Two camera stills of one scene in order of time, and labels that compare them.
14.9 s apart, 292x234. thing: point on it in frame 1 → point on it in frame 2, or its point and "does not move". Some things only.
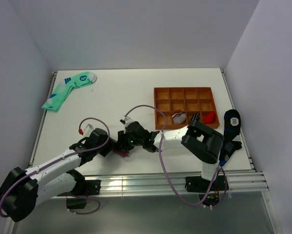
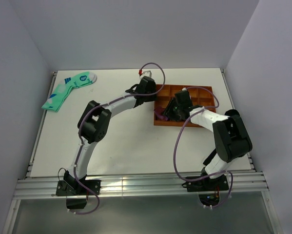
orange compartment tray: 189,100 does not move
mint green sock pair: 54,101 does not move
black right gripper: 123,142 → 168,111
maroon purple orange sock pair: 124,154 → 159,112
